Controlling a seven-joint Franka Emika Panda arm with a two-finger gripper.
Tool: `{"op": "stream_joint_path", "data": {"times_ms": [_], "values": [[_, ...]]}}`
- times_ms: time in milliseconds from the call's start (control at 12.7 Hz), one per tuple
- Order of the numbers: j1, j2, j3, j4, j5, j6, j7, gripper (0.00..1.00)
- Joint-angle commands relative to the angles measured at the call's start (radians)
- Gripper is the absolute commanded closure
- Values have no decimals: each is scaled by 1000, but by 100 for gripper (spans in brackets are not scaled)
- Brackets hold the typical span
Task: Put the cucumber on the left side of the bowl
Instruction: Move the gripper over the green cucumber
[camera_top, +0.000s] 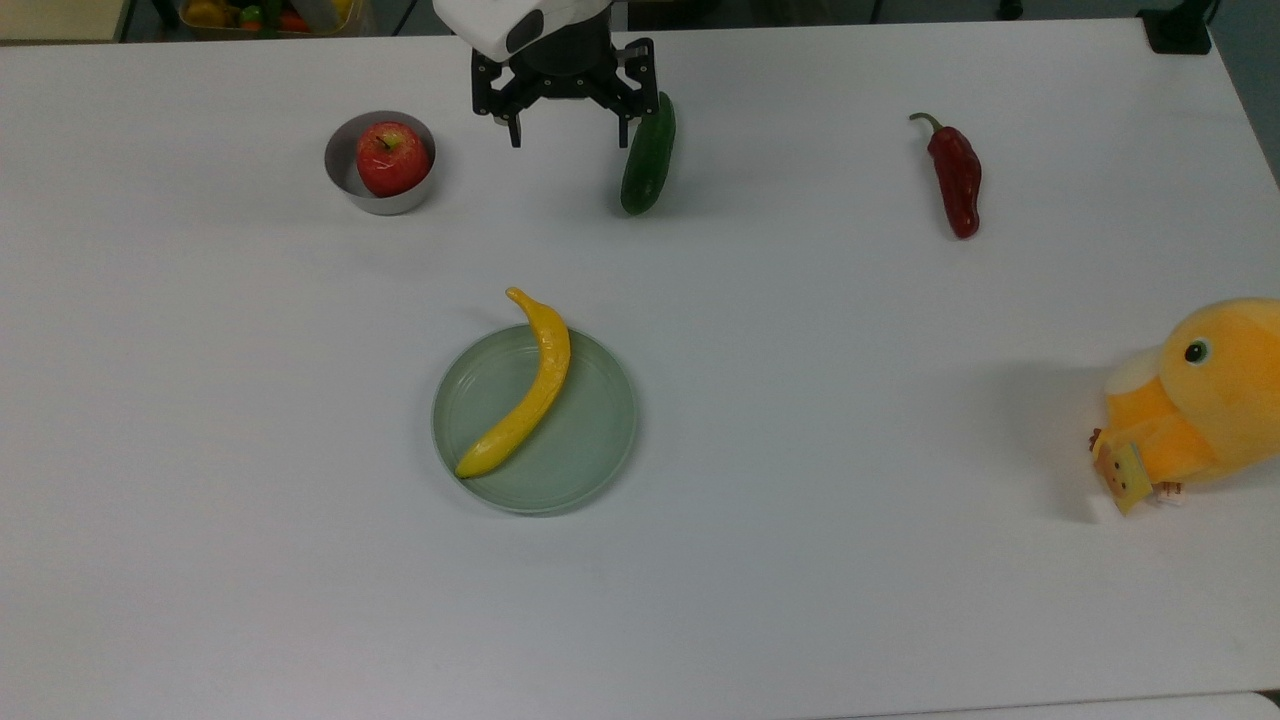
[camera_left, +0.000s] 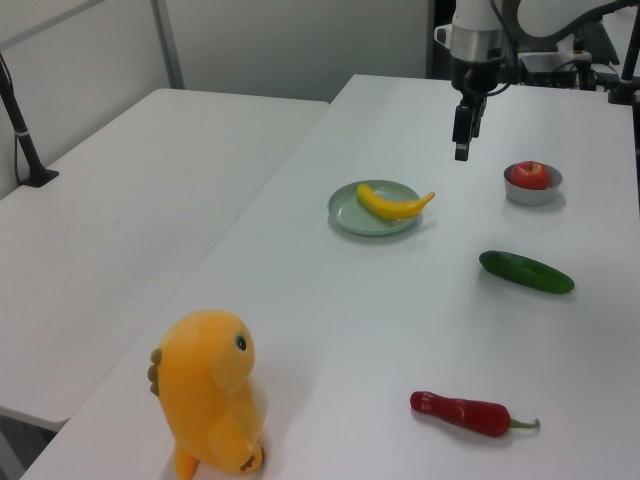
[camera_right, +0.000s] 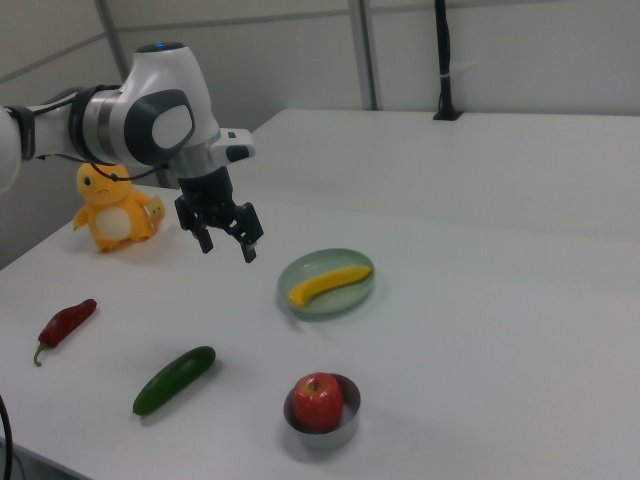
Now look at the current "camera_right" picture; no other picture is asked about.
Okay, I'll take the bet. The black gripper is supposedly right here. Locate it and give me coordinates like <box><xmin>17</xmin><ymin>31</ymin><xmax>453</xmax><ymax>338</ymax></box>
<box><xmin>174</xmin><ymin>167</ymin><xmax>265</xmax><ymax>264</ymax></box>

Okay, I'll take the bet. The green cucumber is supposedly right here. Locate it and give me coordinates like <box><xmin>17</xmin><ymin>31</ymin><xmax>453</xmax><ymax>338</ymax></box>
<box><xmin>132</xmin><ymin>345</ymin><xmax>217</xmax><ymax>416</ymax></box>

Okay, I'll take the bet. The metal bowl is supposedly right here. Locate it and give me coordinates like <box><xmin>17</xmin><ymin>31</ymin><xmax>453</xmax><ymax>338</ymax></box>
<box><xmin>283</xmin><ymin>373</ymin><xmax>362</xmax><ymax>449</ymax></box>

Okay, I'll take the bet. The yellow banana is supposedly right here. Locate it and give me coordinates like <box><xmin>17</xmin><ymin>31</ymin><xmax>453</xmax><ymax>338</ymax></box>
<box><xmin>287</xmin><ymin>264</ymin><xmax>374</xmax><ymax>308</ymax></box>

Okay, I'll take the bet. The orange plush toy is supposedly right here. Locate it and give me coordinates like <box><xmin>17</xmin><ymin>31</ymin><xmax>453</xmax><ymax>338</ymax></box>
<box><xmin>72</xmin><ymin>161</ymin><xmax>164</xmax><ymax>253</ymax></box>

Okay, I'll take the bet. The pale green plate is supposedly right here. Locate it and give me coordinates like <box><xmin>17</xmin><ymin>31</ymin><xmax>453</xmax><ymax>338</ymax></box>
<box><xmin>277</xmin><ymin>248</ymin><xmax>376</xmax><ymax>324</ymax></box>

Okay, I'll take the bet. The red chili pepper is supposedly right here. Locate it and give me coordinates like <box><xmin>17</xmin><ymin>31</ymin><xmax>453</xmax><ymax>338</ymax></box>
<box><xmin>33</xmin><ymin>298</ymin><xmax>99</xmax><ymax>368</ymax></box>

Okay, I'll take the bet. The red apple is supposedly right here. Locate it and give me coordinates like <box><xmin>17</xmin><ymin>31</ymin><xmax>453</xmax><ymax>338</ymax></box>
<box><xmin>292</xmin><ymin>371</ymin><xmax>345</xmax><ymax>434</ymax></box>

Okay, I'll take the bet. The black pole with cable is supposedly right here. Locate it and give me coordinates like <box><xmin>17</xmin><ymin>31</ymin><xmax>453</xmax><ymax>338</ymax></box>
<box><xmin>432</xmin><ymin>0</ymin><xmax>465</xmax><ymax>122</ymax></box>

